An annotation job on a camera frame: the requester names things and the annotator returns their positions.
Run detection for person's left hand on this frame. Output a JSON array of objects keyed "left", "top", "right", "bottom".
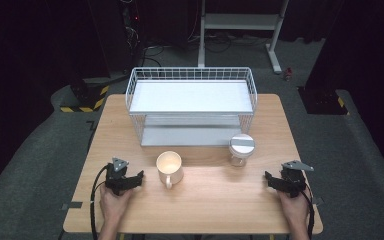
[{"left": 99, "top": 184, "right": 135, "bottom": 228}]

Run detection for cream ceramic mug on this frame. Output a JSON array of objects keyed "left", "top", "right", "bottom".
[{"left": 155, "top": 150, "right": 185, "bottom": 190}]

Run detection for black yellow striped stand base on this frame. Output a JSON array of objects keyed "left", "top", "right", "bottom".
[
  {"left": 59, "top": 77, "right": 111, "bottom": 114},
  {"left": 297, "top": 86, "right": 351, "bottom": 116}
]

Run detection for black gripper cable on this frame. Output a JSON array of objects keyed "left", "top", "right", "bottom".
[
  {"left": 90, "top": 163, "right": 112, "bottom": 240},
  {"left": 301, "top": 186, "right": 315, "bottom": 240}
]

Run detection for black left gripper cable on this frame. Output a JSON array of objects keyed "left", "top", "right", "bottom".
[{"left": 90, "top": 163, "right": 112, "bottom": 240}]

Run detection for glass jar with white lid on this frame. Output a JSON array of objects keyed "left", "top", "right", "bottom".
[{"left": 228, "top": 133, "right": 256, "bottom": 168}]

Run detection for white metal stand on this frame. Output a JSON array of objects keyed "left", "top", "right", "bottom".
[{"left": 197, "top": 0, "right": 290, "bottom": 75}]

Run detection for dark equipment tower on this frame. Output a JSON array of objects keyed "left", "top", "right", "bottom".
[{"left": 87, "top": 0, "right": 148, "bottom": 75}]

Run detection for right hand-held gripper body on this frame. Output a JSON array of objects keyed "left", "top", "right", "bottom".
[{"left": 280, "top": 160, "right": 315, "bottom": 198}]

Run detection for white wire shelf rack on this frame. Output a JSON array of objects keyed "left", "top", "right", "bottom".
[{"left": 125, "top": 66, "right": 259, "bottom": 148}]

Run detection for black floor cables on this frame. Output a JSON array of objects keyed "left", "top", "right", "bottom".
[{"left": 140, "top": 31, "right": 271, "bottom": 69}]

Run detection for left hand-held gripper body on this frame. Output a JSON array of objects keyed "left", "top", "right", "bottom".
[{"left": 105, "top": 157, "right": 131, "bottom": 197}]

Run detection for person's right hand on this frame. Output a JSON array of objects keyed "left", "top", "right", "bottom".
[{"left": 277, "top": 188, "right": 312, "bottom": 232}]

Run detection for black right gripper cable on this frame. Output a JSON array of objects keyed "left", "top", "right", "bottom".
[{"left": 301, "top": 186, "right": 315, "bottom": 240}]

